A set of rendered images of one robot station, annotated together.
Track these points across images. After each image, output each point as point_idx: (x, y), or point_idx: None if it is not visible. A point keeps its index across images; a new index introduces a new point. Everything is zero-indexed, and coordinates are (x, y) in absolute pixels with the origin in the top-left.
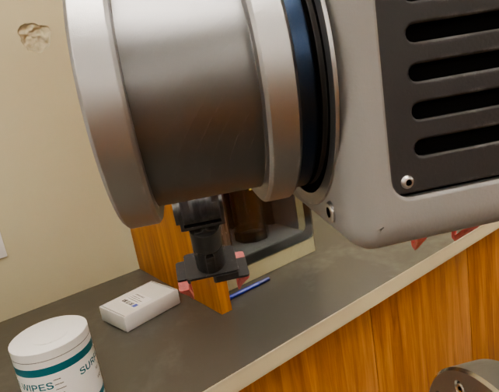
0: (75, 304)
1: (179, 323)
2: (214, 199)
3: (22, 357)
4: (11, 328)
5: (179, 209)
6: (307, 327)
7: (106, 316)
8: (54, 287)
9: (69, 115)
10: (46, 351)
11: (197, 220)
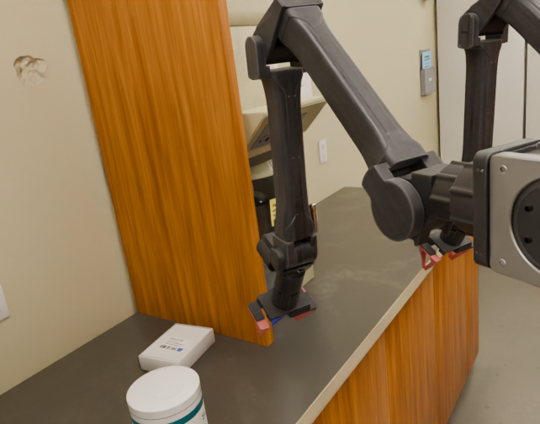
0: (92, 357)
1: (230, 360)
2: (314, 245)
3: (157, 412)
4: (31, 394)
5: (283, 257)
6: (356, 347)
7: (148, 365)
8: (56, 343)
9: (66, 155)
10: (181, 403)
11: (298, 264)
